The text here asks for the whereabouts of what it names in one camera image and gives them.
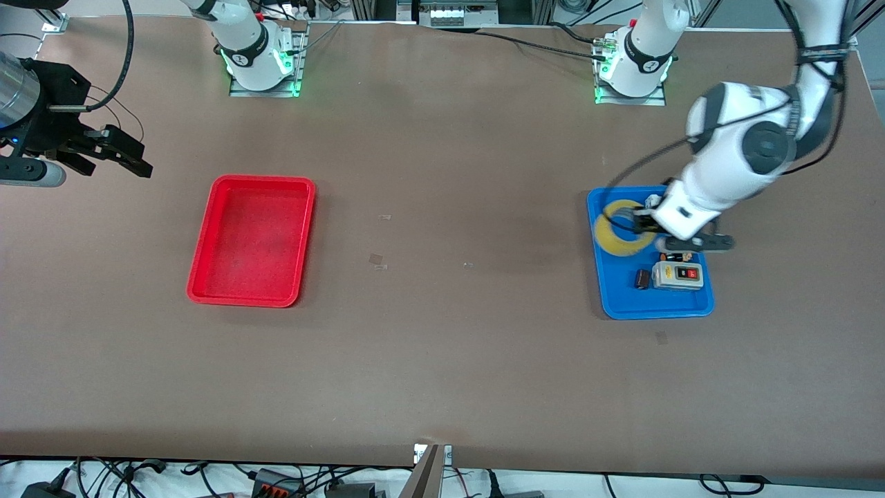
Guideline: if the yellow clear tape roll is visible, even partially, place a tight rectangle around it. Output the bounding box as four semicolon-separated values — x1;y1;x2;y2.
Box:
595;199;658;257

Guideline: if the blue plastic tray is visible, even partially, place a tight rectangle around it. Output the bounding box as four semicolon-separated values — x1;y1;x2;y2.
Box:
587;185;715;320

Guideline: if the red plastic tray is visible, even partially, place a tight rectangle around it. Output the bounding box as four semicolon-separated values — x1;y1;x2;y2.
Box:
186;174;317;308

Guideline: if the metal table edge clamp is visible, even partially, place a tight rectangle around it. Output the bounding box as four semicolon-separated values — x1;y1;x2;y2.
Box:
413;443;454;465

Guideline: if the black power adapter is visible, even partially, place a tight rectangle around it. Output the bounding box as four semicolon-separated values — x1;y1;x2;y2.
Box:
21;481;77;498

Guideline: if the black orange power strip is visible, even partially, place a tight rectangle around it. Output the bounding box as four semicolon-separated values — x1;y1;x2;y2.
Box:
249;469;305;498

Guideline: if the grey push button switch box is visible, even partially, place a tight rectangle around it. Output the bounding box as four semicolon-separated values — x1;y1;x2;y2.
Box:
651;261;705;292

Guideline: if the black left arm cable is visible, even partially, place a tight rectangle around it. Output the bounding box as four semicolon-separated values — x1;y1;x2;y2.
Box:
600;0;848;229

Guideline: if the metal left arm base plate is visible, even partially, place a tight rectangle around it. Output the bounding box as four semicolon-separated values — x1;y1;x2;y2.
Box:
593;35;668;107

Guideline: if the short black table cable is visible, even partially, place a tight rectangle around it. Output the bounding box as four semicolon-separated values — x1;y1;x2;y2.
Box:
550;23;608;44

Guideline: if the long black table cable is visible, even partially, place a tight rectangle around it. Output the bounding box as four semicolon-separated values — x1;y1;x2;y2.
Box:
476;30;604;62

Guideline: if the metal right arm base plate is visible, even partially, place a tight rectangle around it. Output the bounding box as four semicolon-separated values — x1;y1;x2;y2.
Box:
228;22;309;98

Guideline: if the aluminium frame rack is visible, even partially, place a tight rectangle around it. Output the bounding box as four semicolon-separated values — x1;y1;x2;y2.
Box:
349;0;554;28

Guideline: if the black floor cable loop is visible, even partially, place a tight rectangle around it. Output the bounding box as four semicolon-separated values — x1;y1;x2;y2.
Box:
698;474;765;496

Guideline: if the grey support post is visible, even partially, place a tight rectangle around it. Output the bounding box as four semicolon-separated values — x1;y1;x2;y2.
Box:
398;445;444;498

